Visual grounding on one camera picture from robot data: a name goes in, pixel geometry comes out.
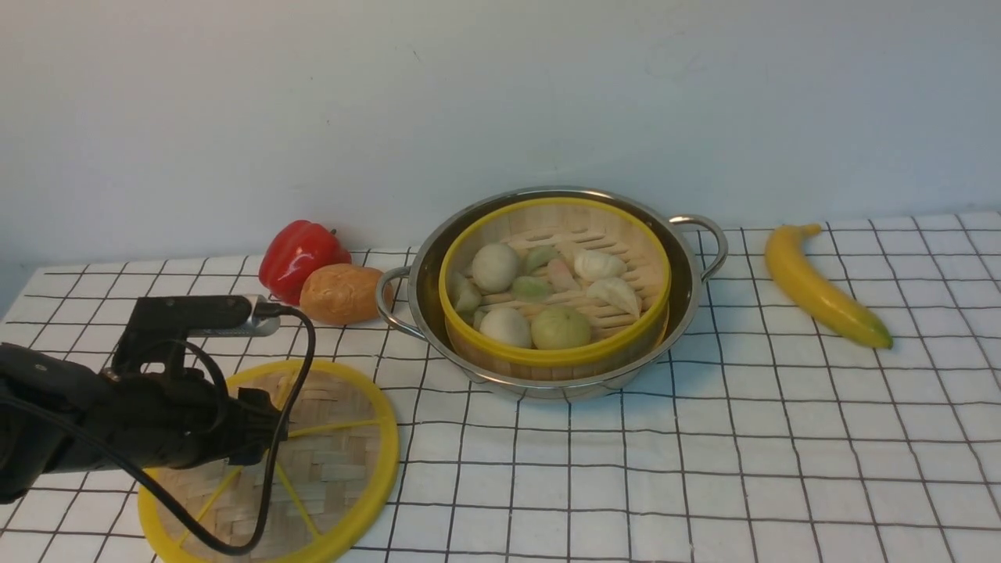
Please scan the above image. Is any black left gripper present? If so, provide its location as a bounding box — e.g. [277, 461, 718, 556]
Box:
[102, 374, 282, 469]

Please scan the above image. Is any yellow rimmed woven steamer lid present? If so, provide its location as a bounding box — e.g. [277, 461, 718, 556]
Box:
[151, 360, 400, 562]

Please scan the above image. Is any yellow rimmed bamboo steamer basket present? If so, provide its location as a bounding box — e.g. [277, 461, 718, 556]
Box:
[440, 215, 671, 360]

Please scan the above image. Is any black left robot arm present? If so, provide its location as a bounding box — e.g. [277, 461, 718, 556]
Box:
[1, 343, 289, 504]

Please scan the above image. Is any stainless steel pot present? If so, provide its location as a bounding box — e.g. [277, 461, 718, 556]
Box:
[375, 186, 728, 403]

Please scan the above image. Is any red bell pepper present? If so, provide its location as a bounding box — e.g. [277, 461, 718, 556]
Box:
[257, 220, 353, 306]

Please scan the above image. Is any brown potato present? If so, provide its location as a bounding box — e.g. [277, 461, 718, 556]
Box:
[300, 264, 393, 325]

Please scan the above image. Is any green dumpling left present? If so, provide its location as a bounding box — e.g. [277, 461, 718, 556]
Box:
[446, 271, 482, 314]

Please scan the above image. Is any green dumpling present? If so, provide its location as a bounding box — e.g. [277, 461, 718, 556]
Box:
[446, 271, 482, 314]
[521, 245, 561, 275]
[510, 275, 554, 303]

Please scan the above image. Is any white round bun lower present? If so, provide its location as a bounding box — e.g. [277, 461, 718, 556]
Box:
[478, 307, 533, 349]

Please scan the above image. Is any white round bun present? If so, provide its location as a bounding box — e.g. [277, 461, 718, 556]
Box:
[478, 307, 533, 349]
[471, 243, 521, 293]

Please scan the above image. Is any white round bun upper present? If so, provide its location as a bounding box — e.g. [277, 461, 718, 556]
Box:
[471, 243, 521, 293]

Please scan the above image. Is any green dumpling centre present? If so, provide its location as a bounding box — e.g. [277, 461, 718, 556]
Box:
[510, 275, 554, 303]

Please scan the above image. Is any green dumpling top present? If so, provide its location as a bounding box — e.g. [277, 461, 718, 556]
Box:
[521, 245, 561, 275]

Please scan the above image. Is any green round bun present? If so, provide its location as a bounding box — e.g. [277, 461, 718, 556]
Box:
[530, 304, 591, 350]

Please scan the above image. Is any pink dumpling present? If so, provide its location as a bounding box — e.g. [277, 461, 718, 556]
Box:
[547, 257, 582, 293]

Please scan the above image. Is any white dumpling upper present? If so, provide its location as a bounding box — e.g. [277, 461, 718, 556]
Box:
[573, 249, 628, 282]

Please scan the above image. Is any white dumpling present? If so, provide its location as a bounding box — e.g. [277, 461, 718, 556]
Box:
[586, 278, 643, 318]
[573, 249, 628, 282]

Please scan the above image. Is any white dumpling lower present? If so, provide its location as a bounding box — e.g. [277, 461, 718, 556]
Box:
[586, 278, 643, 318]

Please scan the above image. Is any white grid tablecloth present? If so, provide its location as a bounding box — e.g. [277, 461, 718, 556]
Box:
[0, 211, 1001, 563]

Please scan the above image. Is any yellow banana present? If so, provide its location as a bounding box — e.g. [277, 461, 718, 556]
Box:
[764, 224, 894, 350]

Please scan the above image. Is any black camera cable left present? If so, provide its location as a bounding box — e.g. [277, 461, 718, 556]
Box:
[0, 305, 317, 557]

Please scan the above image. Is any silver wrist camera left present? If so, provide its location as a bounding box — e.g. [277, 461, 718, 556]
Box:
[110, 295, 287, 377]

